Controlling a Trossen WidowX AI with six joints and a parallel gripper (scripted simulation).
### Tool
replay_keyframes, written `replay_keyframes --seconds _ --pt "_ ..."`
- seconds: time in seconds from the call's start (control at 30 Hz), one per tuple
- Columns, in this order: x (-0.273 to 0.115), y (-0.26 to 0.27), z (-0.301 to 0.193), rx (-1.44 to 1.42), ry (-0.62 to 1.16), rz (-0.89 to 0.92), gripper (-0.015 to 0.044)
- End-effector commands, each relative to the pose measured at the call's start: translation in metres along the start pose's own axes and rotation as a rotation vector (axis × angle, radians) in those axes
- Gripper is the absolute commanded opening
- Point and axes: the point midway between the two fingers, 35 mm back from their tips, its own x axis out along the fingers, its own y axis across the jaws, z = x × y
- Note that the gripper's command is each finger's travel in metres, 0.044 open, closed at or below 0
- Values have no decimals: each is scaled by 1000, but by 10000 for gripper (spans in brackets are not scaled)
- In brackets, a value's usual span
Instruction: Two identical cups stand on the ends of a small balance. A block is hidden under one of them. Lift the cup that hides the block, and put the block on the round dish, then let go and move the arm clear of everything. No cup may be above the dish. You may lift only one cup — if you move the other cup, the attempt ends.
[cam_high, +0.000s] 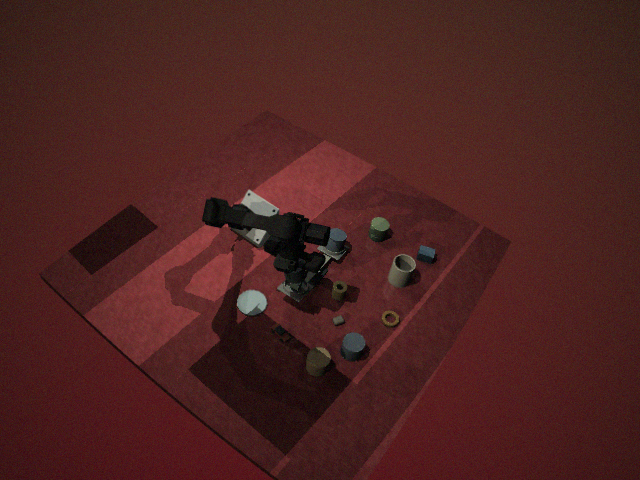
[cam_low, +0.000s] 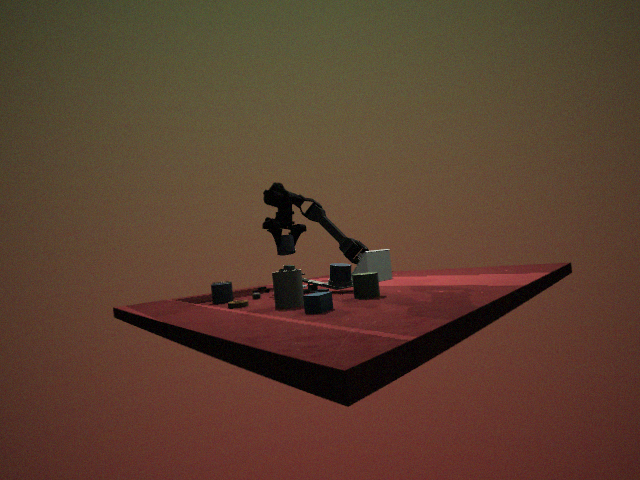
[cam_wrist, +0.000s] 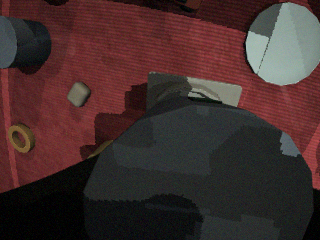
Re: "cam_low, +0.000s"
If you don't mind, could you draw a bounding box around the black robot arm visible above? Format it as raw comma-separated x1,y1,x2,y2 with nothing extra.
263,182,369,264

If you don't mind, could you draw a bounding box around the tan ring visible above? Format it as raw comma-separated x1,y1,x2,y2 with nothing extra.
228,300,249,308

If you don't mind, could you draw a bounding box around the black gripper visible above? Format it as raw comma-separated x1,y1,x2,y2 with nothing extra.
263,208,306,248

